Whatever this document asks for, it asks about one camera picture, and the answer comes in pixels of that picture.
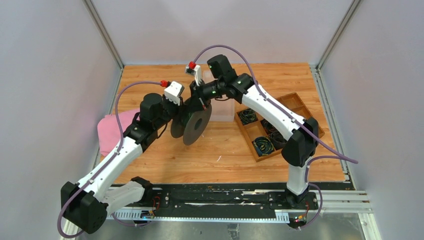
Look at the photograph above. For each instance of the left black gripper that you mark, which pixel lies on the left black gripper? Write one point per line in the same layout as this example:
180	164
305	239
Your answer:
180	109

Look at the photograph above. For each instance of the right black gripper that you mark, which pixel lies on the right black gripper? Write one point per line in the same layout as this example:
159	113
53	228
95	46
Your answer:
198	102

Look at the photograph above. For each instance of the dark grey perforated spool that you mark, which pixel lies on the dark grey perforated spool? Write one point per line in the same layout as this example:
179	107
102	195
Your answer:
192	126

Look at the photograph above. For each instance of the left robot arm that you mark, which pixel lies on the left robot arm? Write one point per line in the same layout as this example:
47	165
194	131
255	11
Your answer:
89	202

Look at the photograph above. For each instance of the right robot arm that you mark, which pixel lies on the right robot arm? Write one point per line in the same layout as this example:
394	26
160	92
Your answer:
301	134

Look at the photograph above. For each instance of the translucent plastic tray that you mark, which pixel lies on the translucent plastic tray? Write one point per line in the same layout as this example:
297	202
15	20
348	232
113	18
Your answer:
223	110

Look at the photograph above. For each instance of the pink cloth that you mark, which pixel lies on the pink cloth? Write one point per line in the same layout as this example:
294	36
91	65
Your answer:
108	130

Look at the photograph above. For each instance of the wooden compartment tray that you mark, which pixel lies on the wooden compartment tray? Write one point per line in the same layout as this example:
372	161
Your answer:
254	130

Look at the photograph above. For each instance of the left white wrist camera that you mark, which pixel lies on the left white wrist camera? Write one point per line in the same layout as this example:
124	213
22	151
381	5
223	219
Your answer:
174	92

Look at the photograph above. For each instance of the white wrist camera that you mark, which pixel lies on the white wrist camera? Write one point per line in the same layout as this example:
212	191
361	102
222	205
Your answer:
194	70
174	92

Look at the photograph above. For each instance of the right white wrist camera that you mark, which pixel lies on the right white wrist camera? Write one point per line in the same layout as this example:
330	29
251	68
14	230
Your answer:
194	70

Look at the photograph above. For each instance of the coiled cable blue green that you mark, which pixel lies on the coiled cable blue green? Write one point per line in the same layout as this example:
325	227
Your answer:
247	116

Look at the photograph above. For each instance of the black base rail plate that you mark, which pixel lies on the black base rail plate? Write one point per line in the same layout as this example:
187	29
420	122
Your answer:
225	200

